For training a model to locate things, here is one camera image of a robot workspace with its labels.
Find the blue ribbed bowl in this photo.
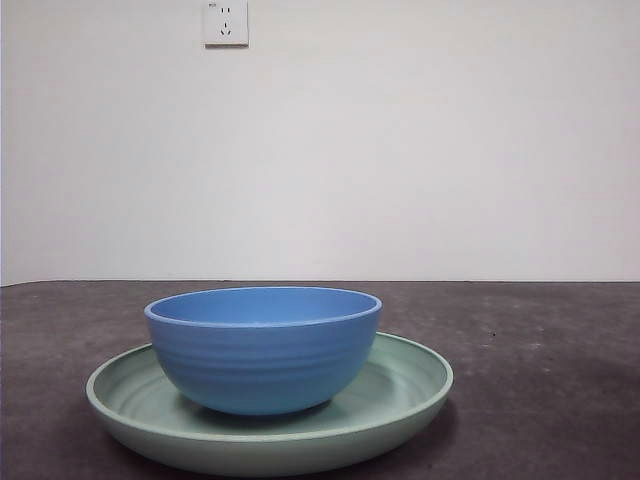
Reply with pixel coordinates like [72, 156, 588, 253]
[143, 285, 385, 417]

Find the pale green plate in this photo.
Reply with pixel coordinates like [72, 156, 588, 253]
[85, 330, 455, 478]

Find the white wall socket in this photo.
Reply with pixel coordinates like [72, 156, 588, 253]
[202, 0, 249, 49]

